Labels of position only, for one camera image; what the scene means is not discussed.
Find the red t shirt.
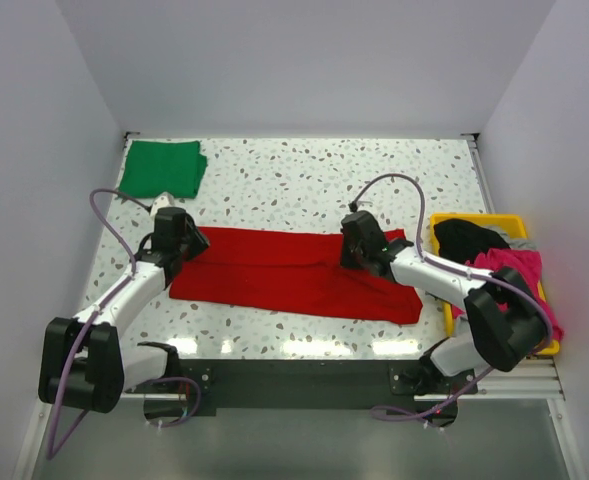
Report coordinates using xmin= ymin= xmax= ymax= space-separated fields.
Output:
xmin=169 ymin=227 xmax=423 ymax=325

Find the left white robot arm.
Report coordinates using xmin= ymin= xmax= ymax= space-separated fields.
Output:
xmin=38 ymin=207 xmax=209 ymax=413

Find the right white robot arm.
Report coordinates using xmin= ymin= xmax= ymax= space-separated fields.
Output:
xmin=340 ymin=210 xmax=553 ymax=393

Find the folded green t shirt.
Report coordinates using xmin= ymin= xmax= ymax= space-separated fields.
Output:
xmin=118 ymin=141 xmax=208 ymax=199

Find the black t shirt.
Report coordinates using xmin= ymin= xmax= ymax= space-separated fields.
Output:
xmin=434 ymin=218 xmax=510 ymax=264

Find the yellow plastic bin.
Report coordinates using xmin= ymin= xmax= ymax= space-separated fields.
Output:
xmin=430 ymin=213 xmax=561 ymax=356

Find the pink t shirt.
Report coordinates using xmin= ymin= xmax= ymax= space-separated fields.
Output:
xmin=465 ymin=248 xmax=564 ymax=342

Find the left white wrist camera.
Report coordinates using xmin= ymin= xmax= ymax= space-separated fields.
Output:
xmin=149 ymin=192 xmax=175 ymax=218

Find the aluminium table frame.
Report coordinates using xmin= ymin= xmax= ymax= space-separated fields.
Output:
xmin=11 ymin=130 xmax=589 ymax=480

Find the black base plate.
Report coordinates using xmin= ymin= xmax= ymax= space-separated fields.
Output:
xmin=138 ymin=359 xmax=477 ymax=426

